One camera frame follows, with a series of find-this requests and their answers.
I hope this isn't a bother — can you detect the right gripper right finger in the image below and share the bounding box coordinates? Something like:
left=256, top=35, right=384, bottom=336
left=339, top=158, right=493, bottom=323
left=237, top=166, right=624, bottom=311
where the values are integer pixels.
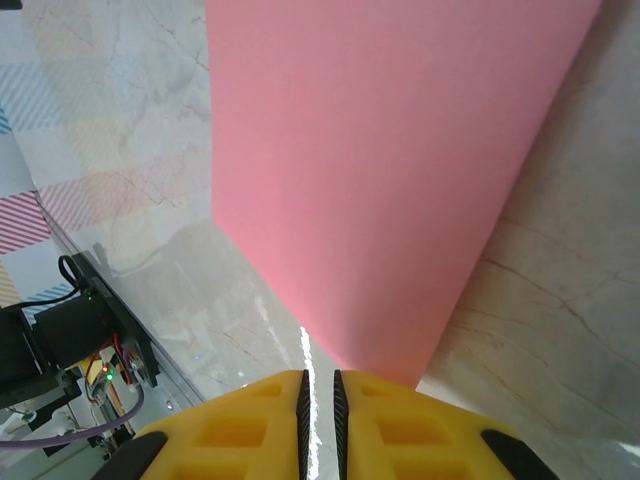
left=333, top=368, right=557, bottom=480

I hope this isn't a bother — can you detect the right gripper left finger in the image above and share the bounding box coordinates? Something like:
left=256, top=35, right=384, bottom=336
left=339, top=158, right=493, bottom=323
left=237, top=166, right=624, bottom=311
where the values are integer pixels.
left=99, top=368, right=312, bottom=480

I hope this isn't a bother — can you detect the small circuit board with LEDs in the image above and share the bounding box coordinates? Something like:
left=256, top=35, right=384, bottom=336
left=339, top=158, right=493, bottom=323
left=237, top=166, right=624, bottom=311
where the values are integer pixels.
left=84, top=349, right=131, bottom=401

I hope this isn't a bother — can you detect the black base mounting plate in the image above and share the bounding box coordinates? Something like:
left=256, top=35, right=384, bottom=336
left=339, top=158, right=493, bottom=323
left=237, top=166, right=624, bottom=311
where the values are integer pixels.
left=58, top=252, right=160, bottom=390

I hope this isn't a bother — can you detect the purple cable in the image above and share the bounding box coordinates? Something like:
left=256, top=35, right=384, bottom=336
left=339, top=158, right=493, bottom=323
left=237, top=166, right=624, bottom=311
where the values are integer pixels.
left=0, top=384, right=146, bottom=449

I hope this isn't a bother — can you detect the black looped cable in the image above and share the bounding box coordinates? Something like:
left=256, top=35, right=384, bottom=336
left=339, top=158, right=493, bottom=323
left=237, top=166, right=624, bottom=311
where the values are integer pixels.
left=57, top=253, right=99, bottom=307

